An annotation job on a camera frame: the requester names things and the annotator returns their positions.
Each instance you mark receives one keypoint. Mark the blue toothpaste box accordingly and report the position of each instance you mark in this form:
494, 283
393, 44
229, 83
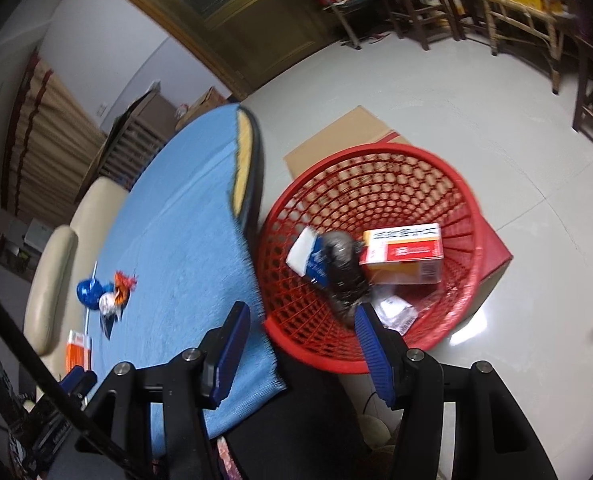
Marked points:
307, 258

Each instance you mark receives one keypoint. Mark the wooden double door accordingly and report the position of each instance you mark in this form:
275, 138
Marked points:
246, 43

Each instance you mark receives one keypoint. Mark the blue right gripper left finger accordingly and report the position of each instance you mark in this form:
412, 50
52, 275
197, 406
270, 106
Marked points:
227, 351

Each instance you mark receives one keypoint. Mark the cardboard box by wall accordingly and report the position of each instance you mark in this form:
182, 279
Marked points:
186, 113

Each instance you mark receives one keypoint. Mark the bamboo wicker armchair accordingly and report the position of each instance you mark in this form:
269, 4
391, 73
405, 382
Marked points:
508, 21

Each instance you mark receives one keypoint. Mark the blue plastic bag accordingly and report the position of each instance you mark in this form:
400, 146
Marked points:
101, 289

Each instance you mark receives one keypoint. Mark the red white medicine box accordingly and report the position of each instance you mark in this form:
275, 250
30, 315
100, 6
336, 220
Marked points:
403, 255

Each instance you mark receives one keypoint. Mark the white thin straw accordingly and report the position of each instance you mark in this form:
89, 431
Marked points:
91, 296

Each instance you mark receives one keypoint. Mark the beige curtain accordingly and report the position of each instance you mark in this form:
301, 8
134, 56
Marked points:
50, 145

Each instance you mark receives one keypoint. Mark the blue tablecloth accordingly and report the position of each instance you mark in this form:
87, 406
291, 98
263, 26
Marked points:
177, 235

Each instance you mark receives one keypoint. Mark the red mesh trash basket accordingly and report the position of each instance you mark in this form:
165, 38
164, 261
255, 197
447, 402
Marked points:
372, 186

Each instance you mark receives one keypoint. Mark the dark wooden stool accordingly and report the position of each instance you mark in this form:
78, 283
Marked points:
423, 20

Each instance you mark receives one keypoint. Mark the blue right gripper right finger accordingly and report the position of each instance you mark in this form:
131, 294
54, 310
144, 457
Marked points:
383, 350

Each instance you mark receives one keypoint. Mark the orange crumpled wrapper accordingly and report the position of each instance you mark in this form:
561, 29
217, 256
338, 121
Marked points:
123, 286

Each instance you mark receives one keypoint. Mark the beige leather sofa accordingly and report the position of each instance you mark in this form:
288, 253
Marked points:
52, 309

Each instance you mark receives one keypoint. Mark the grey slatted cabinet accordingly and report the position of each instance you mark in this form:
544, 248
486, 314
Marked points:
135, 139

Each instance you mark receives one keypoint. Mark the black plastic bag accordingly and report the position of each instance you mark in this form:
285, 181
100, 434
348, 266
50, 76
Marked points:
348, 285

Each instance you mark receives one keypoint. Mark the orange white carton box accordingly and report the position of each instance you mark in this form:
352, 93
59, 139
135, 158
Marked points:
77, 351

